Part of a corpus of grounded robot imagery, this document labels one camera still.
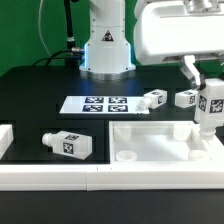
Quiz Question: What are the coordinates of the white U-shaped obstacle fence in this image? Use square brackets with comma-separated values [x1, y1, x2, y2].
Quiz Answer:
[0, 125, 224, 191]

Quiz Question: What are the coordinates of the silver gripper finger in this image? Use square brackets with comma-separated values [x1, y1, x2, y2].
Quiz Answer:
[180, 55, 202, 90]

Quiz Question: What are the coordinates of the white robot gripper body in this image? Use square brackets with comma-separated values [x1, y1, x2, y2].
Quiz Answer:
[133, 0, 224, 65]

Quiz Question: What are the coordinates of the black cable bundle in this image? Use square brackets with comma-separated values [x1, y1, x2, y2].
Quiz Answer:
[31, 0, 85, 68]

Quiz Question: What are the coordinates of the white hanging cable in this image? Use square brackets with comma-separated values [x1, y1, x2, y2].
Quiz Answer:
[37, 0, 56, 58]

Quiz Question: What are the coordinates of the white marker tag plate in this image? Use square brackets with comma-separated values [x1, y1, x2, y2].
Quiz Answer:
[60, 96, 149, 114]

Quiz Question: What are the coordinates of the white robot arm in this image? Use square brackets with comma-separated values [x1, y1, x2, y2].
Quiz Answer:
[80, 0, 224, 90]

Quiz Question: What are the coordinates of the white square tabletop part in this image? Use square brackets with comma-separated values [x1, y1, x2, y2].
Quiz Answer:
[109, 121, 224, 163]

